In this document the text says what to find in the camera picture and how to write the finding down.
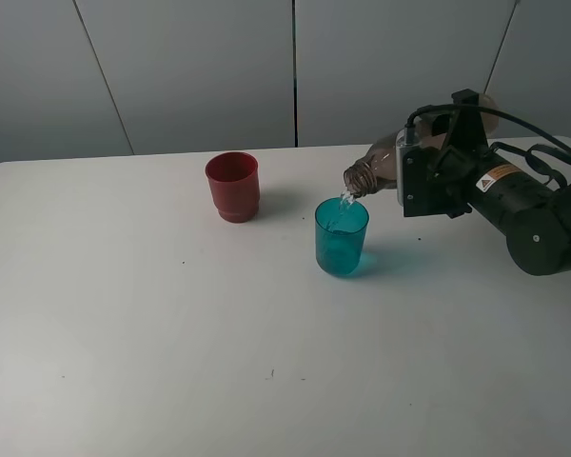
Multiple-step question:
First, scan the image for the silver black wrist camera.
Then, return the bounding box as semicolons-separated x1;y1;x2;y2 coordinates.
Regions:
396;127;474;219

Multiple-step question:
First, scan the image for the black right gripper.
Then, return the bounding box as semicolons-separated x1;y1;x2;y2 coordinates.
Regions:
427;109;519;219

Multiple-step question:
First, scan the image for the teal translucent plastic cup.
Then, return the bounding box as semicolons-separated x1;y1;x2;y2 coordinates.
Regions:
314;197;369;276

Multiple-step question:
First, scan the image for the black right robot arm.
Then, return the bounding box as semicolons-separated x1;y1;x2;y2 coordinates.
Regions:
416;89;571;276

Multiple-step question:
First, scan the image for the black camera cable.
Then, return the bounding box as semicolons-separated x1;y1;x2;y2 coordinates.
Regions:
404;104;571;191

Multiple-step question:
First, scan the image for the red plastic cup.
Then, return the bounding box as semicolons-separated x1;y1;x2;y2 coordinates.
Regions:
205;151;260;224

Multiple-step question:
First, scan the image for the smoky translucent water bottle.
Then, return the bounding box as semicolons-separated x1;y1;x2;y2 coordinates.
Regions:
344;111;482;205

